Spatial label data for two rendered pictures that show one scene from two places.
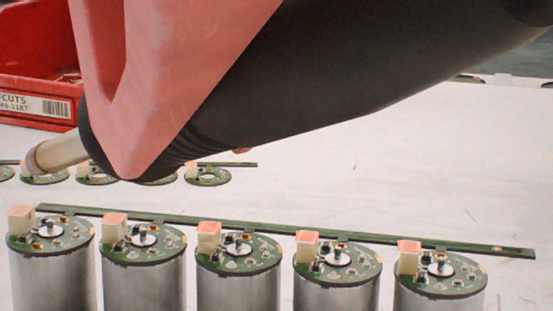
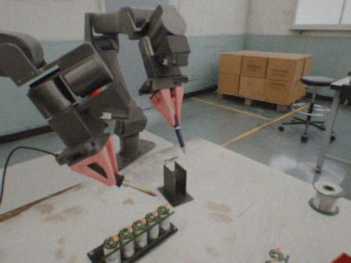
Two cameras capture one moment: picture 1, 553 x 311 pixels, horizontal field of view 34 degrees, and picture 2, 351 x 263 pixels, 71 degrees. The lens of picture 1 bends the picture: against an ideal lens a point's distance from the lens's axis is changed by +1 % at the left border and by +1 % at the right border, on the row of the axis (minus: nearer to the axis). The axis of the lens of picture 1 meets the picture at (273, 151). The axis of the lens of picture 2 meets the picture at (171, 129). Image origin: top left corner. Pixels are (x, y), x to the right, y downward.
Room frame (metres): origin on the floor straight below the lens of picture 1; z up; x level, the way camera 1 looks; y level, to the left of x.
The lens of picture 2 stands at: (0.47, -0.23, 1.13)
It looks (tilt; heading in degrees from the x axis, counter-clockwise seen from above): 23 degrees down; 126
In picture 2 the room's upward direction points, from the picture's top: straight up
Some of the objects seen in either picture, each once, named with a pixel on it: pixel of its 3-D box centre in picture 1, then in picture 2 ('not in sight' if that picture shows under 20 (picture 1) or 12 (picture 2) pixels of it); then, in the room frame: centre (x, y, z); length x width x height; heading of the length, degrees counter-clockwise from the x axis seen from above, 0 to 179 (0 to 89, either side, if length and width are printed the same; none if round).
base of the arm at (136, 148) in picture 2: not in sight; (130, 143); (-0.05, 0.26, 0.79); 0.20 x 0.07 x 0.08; 97
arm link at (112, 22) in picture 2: not in sight; (118, 35); (-0.07, 0.27, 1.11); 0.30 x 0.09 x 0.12; 164
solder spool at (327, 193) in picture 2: not in sight; (326, 197); (0.48, 0.35, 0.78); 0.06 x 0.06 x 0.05
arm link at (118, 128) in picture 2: not in sight; (130, 125); (-0.04, 0.26, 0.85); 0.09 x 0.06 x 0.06; 74
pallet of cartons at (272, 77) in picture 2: not in sight; (261, 77); (-0.72, 3.81, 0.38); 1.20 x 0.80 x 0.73; 173
